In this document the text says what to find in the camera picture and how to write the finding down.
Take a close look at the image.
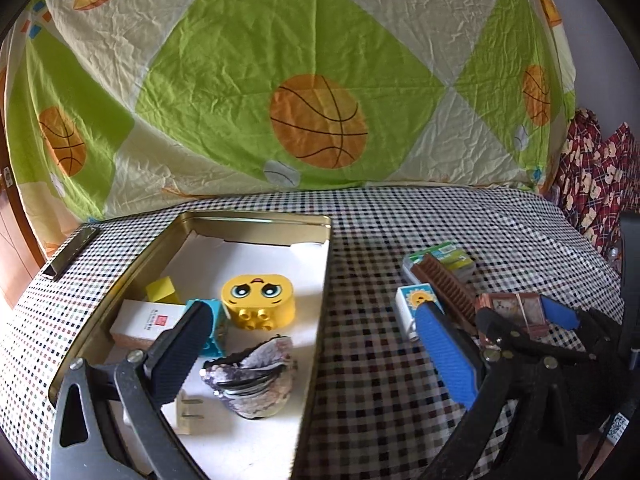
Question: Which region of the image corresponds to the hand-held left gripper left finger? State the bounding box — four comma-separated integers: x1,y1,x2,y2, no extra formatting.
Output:
49,302,215,480

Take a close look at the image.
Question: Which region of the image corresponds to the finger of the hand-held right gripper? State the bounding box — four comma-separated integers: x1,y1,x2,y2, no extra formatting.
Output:
541,295,623,361
475,307,598,362

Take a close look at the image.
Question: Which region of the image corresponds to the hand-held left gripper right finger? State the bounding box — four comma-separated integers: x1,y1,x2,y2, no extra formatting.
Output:
414,304,608,480

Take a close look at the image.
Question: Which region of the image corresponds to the brown card packet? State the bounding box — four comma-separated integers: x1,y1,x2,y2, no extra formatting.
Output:
475,291,551,348

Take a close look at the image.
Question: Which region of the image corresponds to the white box with red label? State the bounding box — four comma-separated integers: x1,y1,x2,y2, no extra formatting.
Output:
110,299,188,350

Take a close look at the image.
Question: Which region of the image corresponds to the teal toy block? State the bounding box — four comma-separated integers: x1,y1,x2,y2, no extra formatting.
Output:
186,298,231,358

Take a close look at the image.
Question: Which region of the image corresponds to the yellow cube block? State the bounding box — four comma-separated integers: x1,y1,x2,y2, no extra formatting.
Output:
146,277,183,306

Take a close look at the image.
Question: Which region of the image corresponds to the white plug adapter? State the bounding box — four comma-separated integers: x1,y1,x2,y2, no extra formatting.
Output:
172,385,205,436

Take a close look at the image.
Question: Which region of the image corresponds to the patterned pouch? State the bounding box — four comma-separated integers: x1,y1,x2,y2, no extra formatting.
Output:
200,335,296,420

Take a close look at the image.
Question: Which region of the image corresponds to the yellow face toy block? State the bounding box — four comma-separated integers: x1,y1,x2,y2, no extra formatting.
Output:
221,275,297,333

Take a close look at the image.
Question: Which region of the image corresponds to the gold metal tray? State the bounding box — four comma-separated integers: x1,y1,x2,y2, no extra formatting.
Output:
49,211,335,480

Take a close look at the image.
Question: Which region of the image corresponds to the sun printed small box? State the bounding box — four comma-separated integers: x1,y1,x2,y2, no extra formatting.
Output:
395,284,445,342

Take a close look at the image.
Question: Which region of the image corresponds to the brown comb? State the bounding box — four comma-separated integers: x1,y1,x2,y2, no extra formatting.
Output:
414,252,480,336

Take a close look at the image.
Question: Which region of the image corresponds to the checkered tablecloth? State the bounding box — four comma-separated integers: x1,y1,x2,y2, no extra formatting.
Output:
0,184,630,480

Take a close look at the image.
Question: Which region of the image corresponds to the green packet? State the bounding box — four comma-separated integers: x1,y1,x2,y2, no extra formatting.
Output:
402,240,476,283

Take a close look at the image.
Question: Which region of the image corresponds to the red printed blanket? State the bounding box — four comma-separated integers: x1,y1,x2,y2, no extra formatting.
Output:
552,107,640,261

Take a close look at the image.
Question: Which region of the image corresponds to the white paper tray liner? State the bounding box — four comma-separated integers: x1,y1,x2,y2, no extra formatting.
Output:
112,232,330,480

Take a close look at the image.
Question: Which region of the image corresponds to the wooden door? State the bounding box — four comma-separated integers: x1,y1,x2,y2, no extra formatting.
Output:
0,125,48,311

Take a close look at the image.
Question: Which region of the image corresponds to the basketball printed bedsheet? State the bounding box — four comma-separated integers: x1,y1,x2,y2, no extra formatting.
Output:
0,0,577,257

